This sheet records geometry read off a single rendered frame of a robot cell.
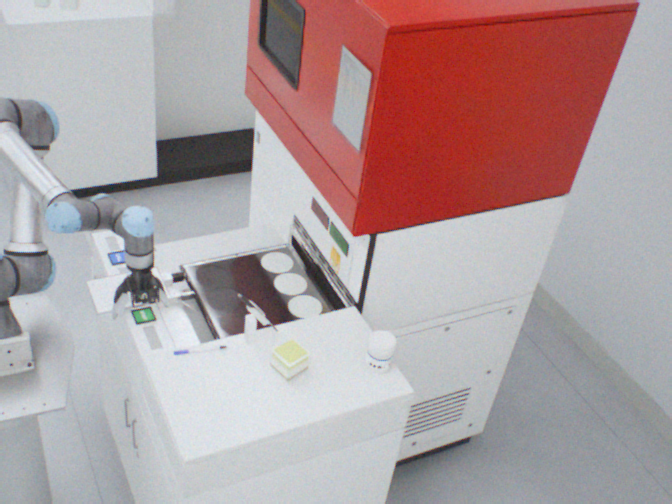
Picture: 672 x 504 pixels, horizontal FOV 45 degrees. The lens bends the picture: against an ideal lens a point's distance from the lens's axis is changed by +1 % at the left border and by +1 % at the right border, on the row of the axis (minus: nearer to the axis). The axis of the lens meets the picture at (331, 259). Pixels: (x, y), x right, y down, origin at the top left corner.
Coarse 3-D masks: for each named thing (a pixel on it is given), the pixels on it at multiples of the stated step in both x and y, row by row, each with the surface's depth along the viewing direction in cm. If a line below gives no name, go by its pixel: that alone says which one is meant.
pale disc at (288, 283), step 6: (282, 276) 249; (288, 276) 249; (294, 276) 249; (300, 276) 250; (276, 282) 246; (282, 282) 247; (288, 282) 247; (294, 282) 247; (300, 282) 248; (282, 288) 244; (288, 288) 245; (294, 288) 245; (300, 288) 245; (288, 294) 243; (294, 294) 243
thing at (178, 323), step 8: (168, 288) 241; (176, 304) 237; (160, 312) 233; (168, 312) 234; (176, 312) 234; (184, 312) 234; (168, 320) 231; (176, 320) 231; (184, 320) 232; (168, 328) 229; (176, 328) 229; (184, 328) 229; (192, 328) 230; (176, 336) 227; (184, 336) 227; (192, 336) 227; (176, 344) 224; (184, 344) 224; (192, 344) 225
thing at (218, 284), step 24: (216, 264) 249; (240, 264) 251; (216, 288) 241; (240, 288) 242; (264, 288) 244; (312, 288) 246; (216, 312) 233; (240, 312) 234; (264, 312) 236; (288, 312) 237
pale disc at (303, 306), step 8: (296, 296) 242; (304, 296) 243; (288, 304) 239; (296, 304) 240; (304, 304) 240; (312, 304) 241; (320, 304) 241; (296, 312) 237; (304, 312) 237; (312, 312) 238; (320, 312) 238
